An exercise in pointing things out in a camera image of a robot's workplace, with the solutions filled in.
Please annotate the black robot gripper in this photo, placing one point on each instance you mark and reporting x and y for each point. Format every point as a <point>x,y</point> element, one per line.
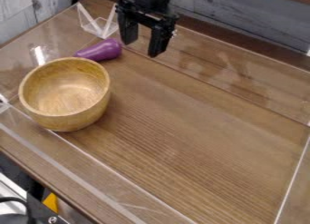
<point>155,15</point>

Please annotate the purple toy eggplant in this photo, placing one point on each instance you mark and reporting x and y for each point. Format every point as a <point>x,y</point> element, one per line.
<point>106,50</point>

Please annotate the brown wooden bowl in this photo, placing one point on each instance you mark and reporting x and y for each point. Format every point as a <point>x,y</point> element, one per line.
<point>64,94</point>

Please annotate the yellow black equipment base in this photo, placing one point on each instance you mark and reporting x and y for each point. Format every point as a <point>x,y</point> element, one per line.
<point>39,192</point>

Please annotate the clear acrylic table enclosure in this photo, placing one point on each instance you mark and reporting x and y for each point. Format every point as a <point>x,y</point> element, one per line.
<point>203,143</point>

